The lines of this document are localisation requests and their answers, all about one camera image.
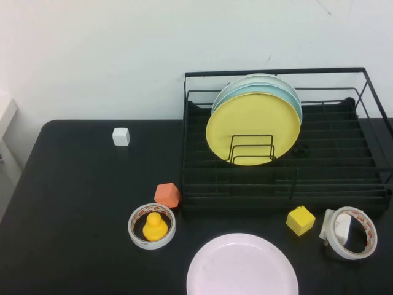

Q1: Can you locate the yellow rubber duck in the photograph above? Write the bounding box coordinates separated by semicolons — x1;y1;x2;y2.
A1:
142;211;169;242

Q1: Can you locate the orange cube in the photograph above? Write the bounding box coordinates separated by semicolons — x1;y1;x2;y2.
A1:
154;183;181;209

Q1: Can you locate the white cube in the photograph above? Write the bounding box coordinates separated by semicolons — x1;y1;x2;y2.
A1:
112;127;131;147

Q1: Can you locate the pale green plate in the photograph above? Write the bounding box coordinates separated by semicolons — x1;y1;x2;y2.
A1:
211;73;300;113

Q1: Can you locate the pink plate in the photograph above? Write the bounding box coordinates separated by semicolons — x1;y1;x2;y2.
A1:
186;232;300;295

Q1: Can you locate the white power adapter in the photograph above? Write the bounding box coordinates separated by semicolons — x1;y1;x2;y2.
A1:
319;208;352;247

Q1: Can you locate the yellow plate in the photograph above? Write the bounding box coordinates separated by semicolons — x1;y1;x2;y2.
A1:
205;92;302;167

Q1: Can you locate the white adhesive tape roll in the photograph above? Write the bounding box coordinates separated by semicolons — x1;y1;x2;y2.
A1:
127;202;177;250
327;206;378;261

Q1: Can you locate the yellow cube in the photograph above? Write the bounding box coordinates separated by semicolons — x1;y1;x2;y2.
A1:
286;205;316;237

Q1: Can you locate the black wire dish rack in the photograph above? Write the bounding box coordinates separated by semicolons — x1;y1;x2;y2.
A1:
179;66;393;218

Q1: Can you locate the light blue plate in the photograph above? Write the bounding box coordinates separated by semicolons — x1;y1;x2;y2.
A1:
213;82;304;127

